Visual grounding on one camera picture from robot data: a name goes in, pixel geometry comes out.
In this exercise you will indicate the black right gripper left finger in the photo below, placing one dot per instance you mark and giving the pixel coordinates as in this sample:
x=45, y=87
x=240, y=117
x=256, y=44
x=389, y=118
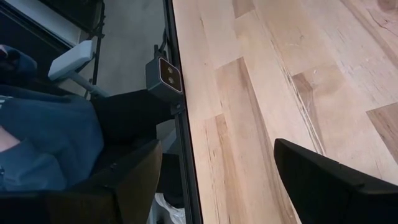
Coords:
x=93, y=205

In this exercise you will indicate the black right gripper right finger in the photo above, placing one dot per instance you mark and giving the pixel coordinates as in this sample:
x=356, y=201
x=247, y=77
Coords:
x=326, y=193

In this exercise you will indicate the white plastic bag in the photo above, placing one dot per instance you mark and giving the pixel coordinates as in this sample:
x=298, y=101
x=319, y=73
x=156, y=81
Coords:
x=171, y=214

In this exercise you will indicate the person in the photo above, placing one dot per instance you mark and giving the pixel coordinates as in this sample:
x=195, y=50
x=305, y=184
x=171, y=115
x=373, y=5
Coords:
x=46, y=133

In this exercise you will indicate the light grey chair armrest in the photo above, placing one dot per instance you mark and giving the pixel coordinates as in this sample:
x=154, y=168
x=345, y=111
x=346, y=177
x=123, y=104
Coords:
x=71, y=60

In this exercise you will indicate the black aluminium table frame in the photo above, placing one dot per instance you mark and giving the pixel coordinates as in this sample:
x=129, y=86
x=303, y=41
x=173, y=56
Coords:
x=188, y=155

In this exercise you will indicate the grey depth camera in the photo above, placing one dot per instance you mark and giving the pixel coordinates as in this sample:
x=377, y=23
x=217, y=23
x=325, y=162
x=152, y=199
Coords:
x=161, y=87

